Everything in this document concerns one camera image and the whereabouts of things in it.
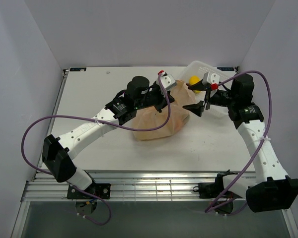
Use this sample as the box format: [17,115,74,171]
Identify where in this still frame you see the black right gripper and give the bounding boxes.
[182,78,236,117]

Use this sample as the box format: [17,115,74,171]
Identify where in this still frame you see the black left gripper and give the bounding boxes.
[136,81,174,114]

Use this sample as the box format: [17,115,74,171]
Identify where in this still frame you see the banana print plastic bag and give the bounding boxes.
[132,80,196,141]

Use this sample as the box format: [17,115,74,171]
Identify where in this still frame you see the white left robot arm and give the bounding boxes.
[42,71,177,198]

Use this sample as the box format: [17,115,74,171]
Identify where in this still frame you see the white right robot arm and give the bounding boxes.
[184,71,298,213]

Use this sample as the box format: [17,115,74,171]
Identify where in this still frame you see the white plastic basket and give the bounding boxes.
[177,60,236,118]

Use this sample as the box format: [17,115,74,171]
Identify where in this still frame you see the yellow lemon fruit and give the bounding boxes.
[188,75,203,94]

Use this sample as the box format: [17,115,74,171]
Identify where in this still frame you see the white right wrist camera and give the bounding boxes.
[202,72,220,91]

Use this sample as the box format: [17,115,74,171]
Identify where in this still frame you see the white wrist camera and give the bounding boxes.
[156,70,177,94]
[202,72,220,91]

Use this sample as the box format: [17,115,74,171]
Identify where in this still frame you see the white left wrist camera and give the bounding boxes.
[156,70,177,94]

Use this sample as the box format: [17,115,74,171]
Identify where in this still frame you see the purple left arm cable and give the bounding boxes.
[20,73,172,226]

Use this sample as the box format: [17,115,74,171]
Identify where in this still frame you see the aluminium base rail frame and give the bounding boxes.
[11,66,298,238]

